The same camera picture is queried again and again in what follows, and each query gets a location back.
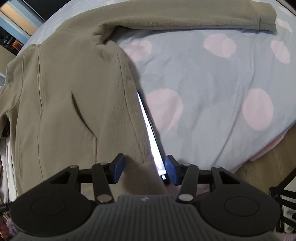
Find white folded cloth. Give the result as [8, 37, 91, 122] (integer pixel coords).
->
[0, 137, 18, 204]

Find black metal rack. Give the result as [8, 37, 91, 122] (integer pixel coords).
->
[269, 178, 296, 233]

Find smartphone with lit screen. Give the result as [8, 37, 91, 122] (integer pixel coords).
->
[136, 91, 170, 184]

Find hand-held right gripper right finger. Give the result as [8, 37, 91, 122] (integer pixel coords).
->
[166, 155, 242, 205]

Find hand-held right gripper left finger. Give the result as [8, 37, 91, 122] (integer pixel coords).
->
[50, 153, 125, 205]

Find beige fleece jacket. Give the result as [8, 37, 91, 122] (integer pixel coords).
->
[0, 0, 277, 201]

